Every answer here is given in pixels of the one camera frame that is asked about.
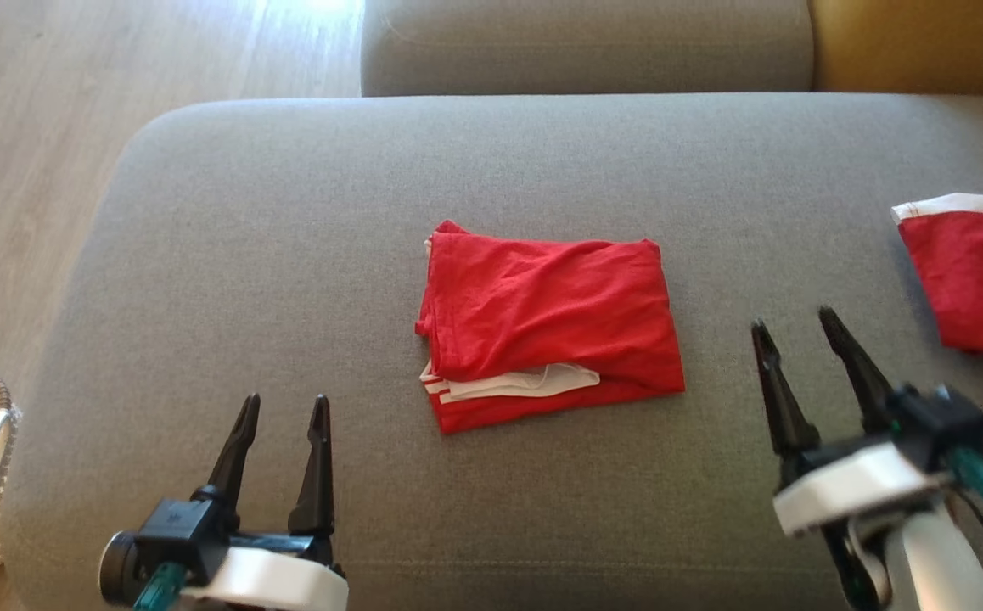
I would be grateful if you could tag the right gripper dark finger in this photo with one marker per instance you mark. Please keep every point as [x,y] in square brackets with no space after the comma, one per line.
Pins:
[856,365]
[780,399]

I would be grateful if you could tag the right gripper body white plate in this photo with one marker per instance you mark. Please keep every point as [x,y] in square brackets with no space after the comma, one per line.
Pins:
[856,488]

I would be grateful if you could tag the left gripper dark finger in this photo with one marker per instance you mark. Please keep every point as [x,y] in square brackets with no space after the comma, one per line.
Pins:
[315,475]
[233,458]

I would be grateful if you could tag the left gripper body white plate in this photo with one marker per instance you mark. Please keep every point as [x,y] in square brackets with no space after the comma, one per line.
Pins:
[275,581]

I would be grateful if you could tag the red jersey with white stripes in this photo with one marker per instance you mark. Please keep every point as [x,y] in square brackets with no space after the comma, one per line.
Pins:
[542,322]

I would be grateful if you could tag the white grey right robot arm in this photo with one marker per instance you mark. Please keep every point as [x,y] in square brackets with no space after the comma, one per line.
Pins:
[933,568]

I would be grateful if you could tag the folded red garment white band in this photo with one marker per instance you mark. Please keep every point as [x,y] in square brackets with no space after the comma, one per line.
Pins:
[980,271]

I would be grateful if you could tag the mustard yellow cushion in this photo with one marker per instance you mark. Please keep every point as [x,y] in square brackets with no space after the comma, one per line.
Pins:
[924,42]

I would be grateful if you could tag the grey sofa back cushion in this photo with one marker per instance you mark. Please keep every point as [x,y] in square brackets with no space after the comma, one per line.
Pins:
[585,47]

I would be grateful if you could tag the dark left wrist camera box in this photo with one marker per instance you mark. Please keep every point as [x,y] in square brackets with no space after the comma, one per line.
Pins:
[177,539]

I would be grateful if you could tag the dark wrist camera box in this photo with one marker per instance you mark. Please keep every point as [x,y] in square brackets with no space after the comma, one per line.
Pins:
[946,424]
[177,539]

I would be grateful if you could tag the dark right wrist camera box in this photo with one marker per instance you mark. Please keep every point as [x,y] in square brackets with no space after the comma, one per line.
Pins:
[946,424]

